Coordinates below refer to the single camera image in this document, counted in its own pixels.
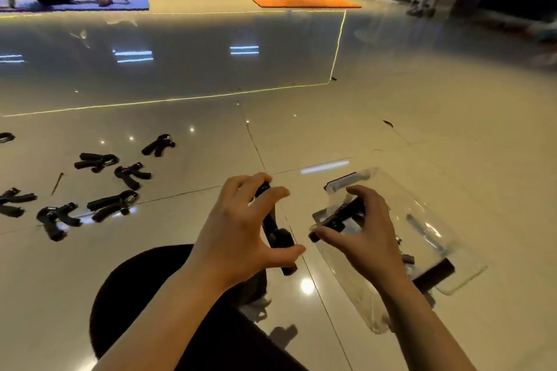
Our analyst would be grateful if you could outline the person's right hand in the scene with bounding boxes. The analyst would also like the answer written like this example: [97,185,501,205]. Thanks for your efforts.
[311,185,412,296]

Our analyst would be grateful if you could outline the person's left hand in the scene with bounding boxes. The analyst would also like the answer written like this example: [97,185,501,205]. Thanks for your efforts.
[182,172,307,293]

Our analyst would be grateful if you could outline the black spring hand gripper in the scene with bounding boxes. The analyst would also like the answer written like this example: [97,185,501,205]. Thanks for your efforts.
[114,162,153,191]
[36,202,82,242]
[254,182,299,277]
[86,190,140,224]
[309,197,366,243]

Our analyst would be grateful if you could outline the clear plastic storage box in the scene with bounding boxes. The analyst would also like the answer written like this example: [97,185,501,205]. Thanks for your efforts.
[309,166,488,336]

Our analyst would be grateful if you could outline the group of black hand grippers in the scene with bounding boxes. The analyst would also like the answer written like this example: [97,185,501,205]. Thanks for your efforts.
[0,132,176,219]

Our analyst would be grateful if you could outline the person's left forearm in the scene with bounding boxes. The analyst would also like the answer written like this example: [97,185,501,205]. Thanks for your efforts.
[93,264,236,371]

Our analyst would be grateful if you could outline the person's right forearm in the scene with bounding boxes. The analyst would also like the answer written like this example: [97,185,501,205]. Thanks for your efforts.
[378,272,478,371]

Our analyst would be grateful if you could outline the black trousers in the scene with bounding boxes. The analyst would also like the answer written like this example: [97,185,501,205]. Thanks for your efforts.
[89,244,308,371]

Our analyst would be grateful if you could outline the orange exercise mat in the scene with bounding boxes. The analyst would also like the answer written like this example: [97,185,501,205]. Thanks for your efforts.
[253,0,362,9]

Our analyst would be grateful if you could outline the purple exercise mat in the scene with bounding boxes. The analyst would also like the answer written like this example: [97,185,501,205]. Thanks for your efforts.
[0,0,150,14]

